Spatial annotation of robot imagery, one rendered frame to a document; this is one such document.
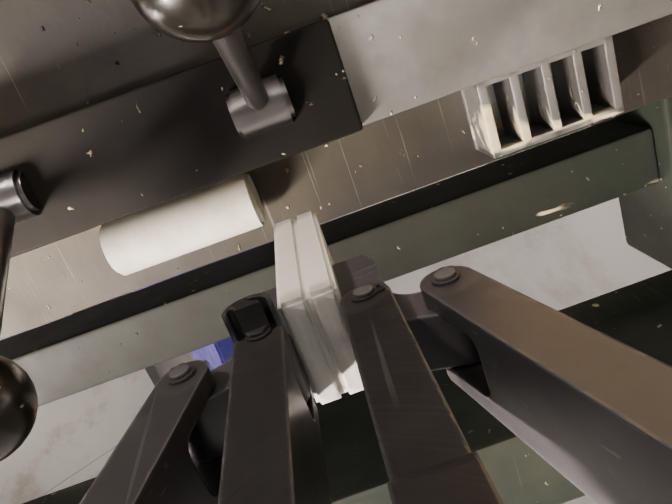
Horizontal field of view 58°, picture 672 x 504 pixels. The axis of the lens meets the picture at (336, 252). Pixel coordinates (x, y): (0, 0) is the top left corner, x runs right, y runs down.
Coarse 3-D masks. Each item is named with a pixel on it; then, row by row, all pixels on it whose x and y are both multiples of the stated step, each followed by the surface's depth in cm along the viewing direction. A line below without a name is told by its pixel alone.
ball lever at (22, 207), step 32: (0, 192) 26; (32, 192) 27; (0, 224) 25; (0, 256) 24; (0, 288) 23; (0, 320) 22; (0, 384) 19; (32, 384) 20; (0, 416) 19; (32, 416) 20; (0, 448) 19
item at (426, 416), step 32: (384, 288) 14; (352, 320) 13; (384, 320) 13; (384, 352) 11; (416, 352) 11; (384, 384) 10; (416, 384) 10; (384, 416) 10; (416, 416) 9; (448, 416) 9; (384, 448) 9; (416, 448) 9; (448, 448) 8; (416, 480) 7; (448, 480) 7; (480, 480) 7
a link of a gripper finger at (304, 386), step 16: (272, 288) 18; (288, 336) 14; (224, 368) 14; (224, 384) 13; (304, 384) 14; (208, 400) 13; (224, 400) 13; (208, 416) 13; (224, 416) 13; (192, 432) 13; (208, 432) 13; (224, 432) 13; (192, 448) 13; (208, 448) 13
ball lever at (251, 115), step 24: (144, 0) 15; (168, 0) 15; (192, 0) 15; (216, 0) 15; (240, 0) 16; (168, 24) 16; (192, 24) 16; (216, 24) 16; (240, 24) 16; (216, 48) 21; (240, 48) 20; (240, 72) 22; (240, 96) 26; (264, 96) 25; (288, 96) 26; (240, 120) 26; (264, 120) 26; (288, 120) 26
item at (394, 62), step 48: (384, 0) 27; (432, 0) 27; (480, 0) 27; (528, 0) 27; (576, 0) 28; (624, 0) 28; (384, 48) 27; (432, 48) 28; (480, 48) 28; (528, 48) 28; (384, 96) 28; (432, 96) 28
